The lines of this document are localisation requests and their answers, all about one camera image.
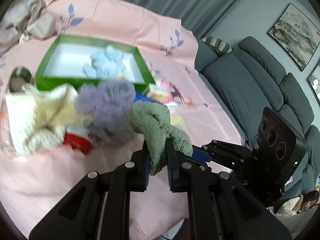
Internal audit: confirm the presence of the blue orange small carton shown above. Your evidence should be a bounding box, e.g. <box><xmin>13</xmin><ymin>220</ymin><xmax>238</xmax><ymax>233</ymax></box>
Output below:
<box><xmin>134</xmin><ymin>92</ymin><xmax>155</xmax><ymax>102</ymax></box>

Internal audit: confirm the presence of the pink white small package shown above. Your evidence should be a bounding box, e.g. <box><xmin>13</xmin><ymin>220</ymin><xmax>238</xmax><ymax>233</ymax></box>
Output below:
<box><xmin>160</xmin><ymin>79</ymin><xmax>178</xmax><ymax>114</ymax></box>

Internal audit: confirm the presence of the framed landscape painting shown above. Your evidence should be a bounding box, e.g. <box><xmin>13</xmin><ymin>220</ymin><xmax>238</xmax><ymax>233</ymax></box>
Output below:
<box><xmin>268</xmin><ymin>3</ymin><xmax>319</xmax><ymax>71</ymax></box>

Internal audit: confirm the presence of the cream tissue pack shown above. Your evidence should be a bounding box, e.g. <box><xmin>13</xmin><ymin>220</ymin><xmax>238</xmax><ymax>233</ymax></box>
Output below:
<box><xmin>145</xmin><ymin>85</ymin><xmax>169</xmax><ymax>103</ymax></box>

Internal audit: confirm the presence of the person lying on sofa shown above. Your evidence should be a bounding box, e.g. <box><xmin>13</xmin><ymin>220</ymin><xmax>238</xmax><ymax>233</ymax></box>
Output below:
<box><xmin>276</xmin><ymin>190</ymin><xmax>319</xmax><ymax>217</ymax></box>

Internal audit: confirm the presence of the blue plush toy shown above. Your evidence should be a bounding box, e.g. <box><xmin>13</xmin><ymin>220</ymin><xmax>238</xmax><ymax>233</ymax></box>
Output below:
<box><xmin>82</xmin><ymin>45</ymin><xmax>125</xmax><ymax>79</ymax></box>

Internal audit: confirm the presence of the clear glass bottle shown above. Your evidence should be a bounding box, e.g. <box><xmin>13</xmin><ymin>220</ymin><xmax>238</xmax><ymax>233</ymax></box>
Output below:
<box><xmin>1</xmin><ymin>66</ymin><xmax>34</xmax><ymax>156</ymax></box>

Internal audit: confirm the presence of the crumpled beige cloth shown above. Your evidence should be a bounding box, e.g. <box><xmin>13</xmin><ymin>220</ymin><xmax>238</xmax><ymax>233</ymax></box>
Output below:
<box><xmin>1</xmin><ymin>0</ymin><xmax>56</xmax><ymax>54</ymax></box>

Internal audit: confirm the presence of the striped throw pillow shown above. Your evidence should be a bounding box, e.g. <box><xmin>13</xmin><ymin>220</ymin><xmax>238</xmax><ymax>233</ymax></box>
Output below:
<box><xmin>201</xmin><ymin>36</ymin><xmax>233</xmax><ymax>56</ymax></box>

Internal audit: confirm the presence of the green fuzzy cloth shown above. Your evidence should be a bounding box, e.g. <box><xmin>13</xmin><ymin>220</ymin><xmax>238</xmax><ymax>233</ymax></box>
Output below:
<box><xmin>126</xmin><ymin>101</ymin><xmax>193</xmax><ymax>176</ymax></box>

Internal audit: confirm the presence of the purple mesh bath pouf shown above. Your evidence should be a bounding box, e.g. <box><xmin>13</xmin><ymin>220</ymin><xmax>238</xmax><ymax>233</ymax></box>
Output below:
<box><xmin>74</xmin><ymin>78</ymin><xmax>136</xmax><ymax>144</ymax></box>

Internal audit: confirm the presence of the green cardboard box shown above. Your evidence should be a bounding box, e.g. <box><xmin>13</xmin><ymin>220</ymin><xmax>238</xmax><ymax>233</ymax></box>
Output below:
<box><xmin>35</xmin><ymin>35</ymin><xmax>155</xmax><ymax>92</ymax></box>

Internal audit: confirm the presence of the pink patterned tablecloth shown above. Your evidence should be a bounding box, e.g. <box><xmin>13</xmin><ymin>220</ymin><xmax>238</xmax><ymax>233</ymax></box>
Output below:
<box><xmin>1</xmin><ymin>0</ymin><xmax>242</xmax><ymax>239</ymax></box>

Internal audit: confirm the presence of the grey blue sofa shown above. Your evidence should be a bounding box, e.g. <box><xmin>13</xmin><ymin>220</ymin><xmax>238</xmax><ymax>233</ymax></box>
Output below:
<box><xmin>195</xmin><ymin>36</ymin><xmax>319</xmax><ymax>208</ymax></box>

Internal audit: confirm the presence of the red and white sock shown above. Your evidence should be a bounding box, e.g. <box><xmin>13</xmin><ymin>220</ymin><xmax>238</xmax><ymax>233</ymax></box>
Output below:
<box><xmin>63</xmin><ymin>126</ymin><xmax>94</xmax><ymax>155</ymax></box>

